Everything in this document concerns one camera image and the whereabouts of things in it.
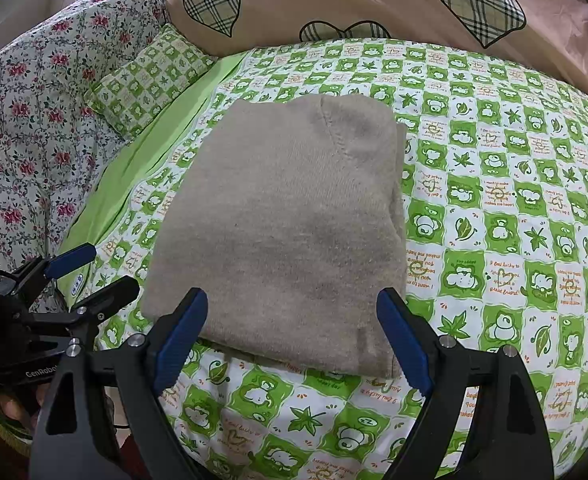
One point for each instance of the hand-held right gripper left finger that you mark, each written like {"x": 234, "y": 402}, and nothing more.
{"x": 181, "y": 341}

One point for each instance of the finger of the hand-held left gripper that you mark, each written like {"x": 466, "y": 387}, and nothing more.
{"x": 108, "y": 295}
{"x": 68, "y": 261}

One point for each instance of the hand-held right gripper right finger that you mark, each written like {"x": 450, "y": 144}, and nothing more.
{"x": 404, "y": 341}

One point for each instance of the beige knit sweater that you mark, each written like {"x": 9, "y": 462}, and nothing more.
{"x": 284, "y": 220}

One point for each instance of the person's left hand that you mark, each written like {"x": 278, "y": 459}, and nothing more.
{"x": 13, "y": 410}

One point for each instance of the floral quilt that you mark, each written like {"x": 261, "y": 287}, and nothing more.
{"x": 38, "y": 125}

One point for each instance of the green checked bed sheet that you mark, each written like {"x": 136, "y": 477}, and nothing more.
{"x": 499, "y": 210}

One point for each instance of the green checked pillow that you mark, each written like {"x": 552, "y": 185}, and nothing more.
{"x": 148, "y": 80}

